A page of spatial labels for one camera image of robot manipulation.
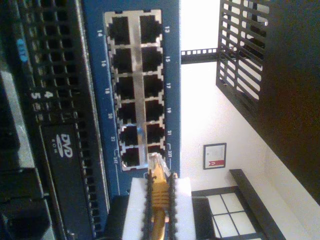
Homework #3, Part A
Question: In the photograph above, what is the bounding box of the yellow network cable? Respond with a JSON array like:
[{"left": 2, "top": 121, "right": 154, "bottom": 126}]
[{"left": 147, "top": 152, "right": 176, "bottom": 240}]

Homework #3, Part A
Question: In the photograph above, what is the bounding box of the white grid sliding screen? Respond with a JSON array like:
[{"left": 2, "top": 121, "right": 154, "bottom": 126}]
[{"left": 191, "top": 186, "right": 266, "bottom": 240}]

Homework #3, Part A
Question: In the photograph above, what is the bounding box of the dark wooden lintel beam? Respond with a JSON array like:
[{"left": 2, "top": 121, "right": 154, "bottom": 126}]
[{"left": 228, "top": 168, "right": 288, "bottom": 240}]

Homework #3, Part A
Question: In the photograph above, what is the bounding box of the black rack server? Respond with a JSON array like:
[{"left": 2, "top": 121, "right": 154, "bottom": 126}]
[{"left": 0, "top": 0, "right": 112, "bottom": 240}]

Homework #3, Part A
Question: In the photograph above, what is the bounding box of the black lattice panel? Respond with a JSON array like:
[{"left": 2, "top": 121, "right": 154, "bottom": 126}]
[{"left": 215, "top": 0, "right": 271, "bottom": 109}]

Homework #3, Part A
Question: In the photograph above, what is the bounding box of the framed wall certificate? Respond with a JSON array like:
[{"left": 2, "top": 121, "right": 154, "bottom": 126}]
[{"left": 202, "top": 142, "right": 228, "bottom": 171}]

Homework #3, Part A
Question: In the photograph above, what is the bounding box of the blue network switch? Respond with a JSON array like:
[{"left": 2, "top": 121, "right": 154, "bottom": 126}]
[{"left": 81, "top": 0, "right": 181, "bottom": 201}]

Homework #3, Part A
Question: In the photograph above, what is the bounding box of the black perforated rack post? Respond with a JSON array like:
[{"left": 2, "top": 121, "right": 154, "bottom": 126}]
[{"left": 180, "top": 46, "right": 221, "bottom": 65}]

